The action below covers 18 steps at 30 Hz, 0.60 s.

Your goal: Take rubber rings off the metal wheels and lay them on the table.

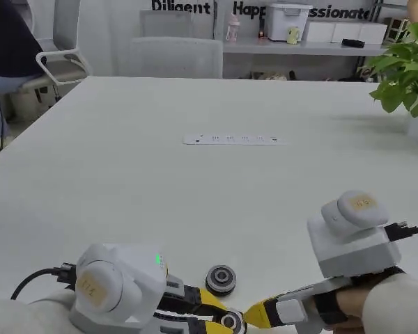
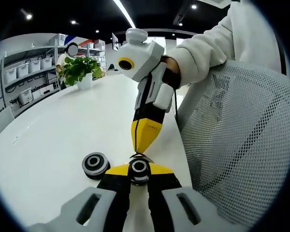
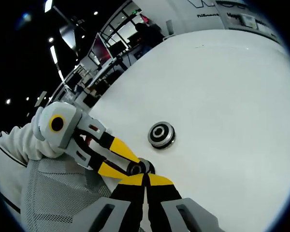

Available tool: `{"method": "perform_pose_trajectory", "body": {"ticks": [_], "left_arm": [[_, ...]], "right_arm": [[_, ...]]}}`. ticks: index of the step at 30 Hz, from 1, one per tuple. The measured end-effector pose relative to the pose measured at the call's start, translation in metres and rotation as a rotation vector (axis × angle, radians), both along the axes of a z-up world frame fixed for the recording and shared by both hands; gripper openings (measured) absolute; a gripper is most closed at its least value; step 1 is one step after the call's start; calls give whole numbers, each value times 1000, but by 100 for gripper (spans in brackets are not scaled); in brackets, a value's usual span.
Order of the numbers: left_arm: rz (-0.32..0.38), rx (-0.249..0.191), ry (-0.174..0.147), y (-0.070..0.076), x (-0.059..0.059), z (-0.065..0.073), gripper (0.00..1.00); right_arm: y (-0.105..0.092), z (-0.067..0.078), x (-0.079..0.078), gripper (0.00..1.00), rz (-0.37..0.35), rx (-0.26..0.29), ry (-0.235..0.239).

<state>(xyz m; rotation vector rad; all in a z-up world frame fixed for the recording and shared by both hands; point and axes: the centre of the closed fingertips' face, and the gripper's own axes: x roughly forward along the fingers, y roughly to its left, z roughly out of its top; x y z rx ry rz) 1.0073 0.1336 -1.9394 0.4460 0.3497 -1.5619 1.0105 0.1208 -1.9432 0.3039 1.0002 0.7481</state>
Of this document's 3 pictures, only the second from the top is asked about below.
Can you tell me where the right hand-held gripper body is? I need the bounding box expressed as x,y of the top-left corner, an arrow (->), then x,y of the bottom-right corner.
117,28 -> 174,113

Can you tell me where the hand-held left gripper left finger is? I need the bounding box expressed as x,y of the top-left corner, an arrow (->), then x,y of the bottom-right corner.
29,163 -> 132,232

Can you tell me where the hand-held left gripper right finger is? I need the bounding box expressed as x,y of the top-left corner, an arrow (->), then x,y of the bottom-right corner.
146,162 -> 245,232

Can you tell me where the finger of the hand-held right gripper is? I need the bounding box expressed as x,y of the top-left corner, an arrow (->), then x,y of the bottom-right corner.
136,69 -> 166,155
131,75 -> 148,151

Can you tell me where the metal wheel with rubber ring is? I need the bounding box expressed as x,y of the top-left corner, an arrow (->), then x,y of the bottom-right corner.
81,151 -> 111,181
129,156 -> 154,187

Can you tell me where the person's right forearm white sleeve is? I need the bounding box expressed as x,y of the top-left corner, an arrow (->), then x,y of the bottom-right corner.
170,2 -> 285,87

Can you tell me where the green plant in white pot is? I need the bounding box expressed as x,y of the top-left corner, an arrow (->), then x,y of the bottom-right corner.
56,56 -> 104,90

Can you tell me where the white table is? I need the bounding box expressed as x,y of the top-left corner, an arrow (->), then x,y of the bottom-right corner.
0,72 -> 195,232

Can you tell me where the grey mesh chair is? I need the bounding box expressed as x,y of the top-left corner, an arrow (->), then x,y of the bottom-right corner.
175,59 -> 290,228

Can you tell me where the grey storage shelf with bins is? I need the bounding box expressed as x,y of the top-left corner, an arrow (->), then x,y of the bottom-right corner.
0,44 -> 59,112

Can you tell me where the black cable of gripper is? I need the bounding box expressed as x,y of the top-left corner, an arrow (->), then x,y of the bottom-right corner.
173,88 -> 179,119

